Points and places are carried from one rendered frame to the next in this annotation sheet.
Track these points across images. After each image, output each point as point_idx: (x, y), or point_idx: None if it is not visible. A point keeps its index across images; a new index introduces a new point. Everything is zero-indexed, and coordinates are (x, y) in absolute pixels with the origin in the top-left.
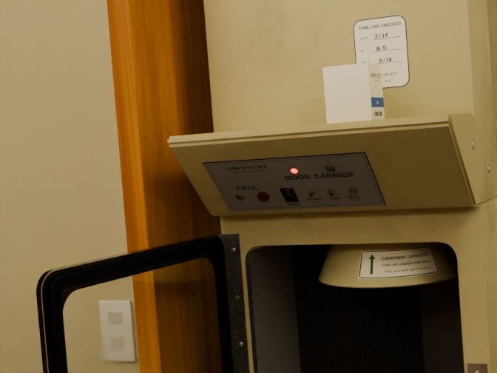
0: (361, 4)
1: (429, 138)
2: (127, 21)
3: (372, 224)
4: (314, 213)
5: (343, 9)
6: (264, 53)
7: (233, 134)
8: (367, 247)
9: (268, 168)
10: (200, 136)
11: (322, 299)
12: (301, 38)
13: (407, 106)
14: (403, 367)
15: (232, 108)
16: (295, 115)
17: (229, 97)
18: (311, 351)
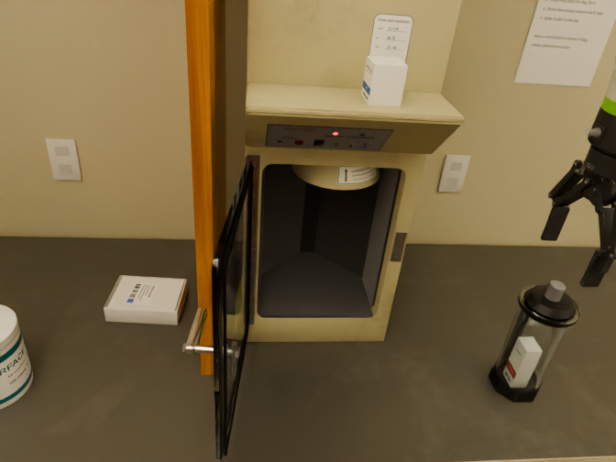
0: (384, 0)
1: (442, 128)
2: None
3: (357, 155)
4: None
5: (369, 2)
6: (299, 25)
7: (305, 111)
8: None
9: (317, 130)
10: (276, 109)
11: (275, 172)
12: (332, 18)
13: None
14: (307, 202)
15: (266, 64)
16: (316, 77)
17: (264, 55)
18: (267, 203)
